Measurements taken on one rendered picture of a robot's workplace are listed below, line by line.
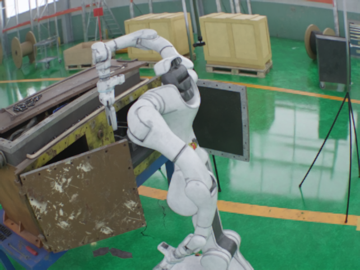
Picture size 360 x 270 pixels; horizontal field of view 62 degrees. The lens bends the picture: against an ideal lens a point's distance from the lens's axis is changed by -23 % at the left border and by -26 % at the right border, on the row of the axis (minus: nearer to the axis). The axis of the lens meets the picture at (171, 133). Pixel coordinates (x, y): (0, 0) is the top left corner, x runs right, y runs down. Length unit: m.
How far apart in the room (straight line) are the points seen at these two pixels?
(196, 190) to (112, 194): 0.77
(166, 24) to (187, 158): 6.10
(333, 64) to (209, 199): 5.07
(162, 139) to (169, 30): 6.03
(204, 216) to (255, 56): 5.40
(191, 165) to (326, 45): 5.01
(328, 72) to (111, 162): 4.85
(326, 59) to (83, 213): 5.01
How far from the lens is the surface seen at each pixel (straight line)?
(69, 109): 2.16
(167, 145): 1.27
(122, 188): 1.99
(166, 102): 1.40
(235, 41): 6.66
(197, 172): 1.29
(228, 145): 2.70
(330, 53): 6.10
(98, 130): 2.28
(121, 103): 2.43
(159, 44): 1.81
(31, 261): 2.17
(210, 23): 6.77
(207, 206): 1.35
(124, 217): 2.09
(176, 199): 1.60
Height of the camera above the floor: 2.03
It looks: 25 degrees down
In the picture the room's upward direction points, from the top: 8 degrees counter-clockwise
